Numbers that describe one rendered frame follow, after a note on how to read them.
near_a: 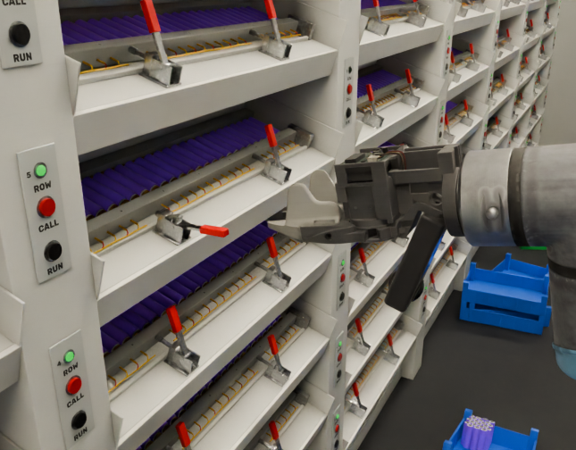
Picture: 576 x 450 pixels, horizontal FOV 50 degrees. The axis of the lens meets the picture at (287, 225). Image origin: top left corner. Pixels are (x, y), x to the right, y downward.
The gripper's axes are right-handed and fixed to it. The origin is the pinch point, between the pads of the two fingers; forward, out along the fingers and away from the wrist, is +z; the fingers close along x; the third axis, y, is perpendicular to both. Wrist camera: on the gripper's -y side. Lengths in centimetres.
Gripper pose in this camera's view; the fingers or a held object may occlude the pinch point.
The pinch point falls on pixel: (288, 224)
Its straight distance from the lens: 69.8
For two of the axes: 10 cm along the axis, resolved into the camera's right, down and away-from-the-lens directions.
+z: -8.7, 0.2, 5.0
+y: -1.8, -9.4, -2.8
